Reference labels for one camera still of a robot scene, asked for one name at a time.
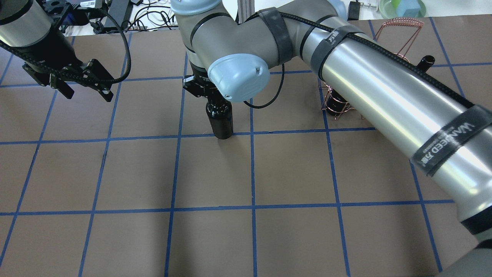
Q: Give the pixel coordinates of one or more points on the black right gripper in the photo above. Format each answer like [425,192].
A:
[197,88]

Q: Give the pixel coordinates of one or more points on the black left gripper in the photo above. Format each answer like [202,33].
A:
[57,49]

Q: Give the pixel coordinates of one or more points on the dark wine bottle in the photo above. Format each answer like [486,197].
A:
[335,103]
[220,115]

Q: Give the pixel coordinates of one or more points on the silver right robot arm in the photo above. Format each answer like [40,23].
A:
[445,135]

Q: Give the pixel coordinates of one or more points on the dark wine bottle in rack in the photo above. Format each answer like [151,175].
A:
[335,103]

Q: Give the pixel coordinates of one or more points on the black electronics box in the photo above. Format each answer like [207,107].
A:
[65,13]

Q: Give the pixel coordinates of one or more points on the black power adapter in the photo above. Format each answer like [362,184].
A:
[353,10]

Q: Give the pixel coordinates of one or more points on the green bowl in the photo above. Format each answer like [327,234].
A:
[402,8]

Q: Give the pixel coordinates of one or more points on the aluminium frame post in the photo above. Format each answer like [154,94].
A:
[245,10]

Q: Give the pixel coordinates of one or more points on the copper wire wine rack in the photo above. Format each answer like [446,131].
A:
[399,34]

